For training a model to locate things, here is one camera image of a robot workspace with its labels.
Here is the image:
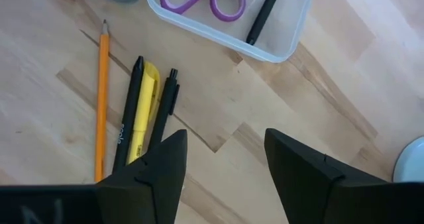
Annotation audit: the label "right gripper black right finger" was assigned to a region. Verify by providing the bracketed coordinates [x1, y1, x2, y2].
[264, 128, 392, 224]

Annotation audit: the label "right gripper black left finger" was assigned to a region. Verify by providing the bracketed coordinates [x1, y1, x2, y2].
[97, 129, 189, 224]

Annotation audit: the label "yellow highlighter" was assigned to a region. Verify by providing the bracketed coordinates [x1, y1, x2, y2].
[127, 61, 162, 166]

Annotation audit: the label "black pen with scale print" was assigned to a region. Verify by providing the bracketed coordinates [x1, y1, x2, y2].
[245, 0, 284, 46]
[111, 55, 146, 174]

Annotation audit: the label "black click pen with clip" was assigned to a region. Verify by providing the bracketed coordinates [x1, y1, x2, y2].
[147, 68, 181, 152]

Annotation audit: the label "orange pencil with eraser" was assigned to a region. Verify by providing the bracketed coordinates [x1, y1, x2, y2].
[94, 19, 111, 183]

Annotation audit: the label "purple handled scissors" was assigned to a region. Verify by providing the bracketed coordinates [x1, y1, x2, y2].
[159, 0, 247, 23]

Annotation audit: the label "clear plastic supply box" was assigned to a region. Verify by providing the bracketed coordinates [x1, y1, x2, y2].
[145, 0, 316, 64]

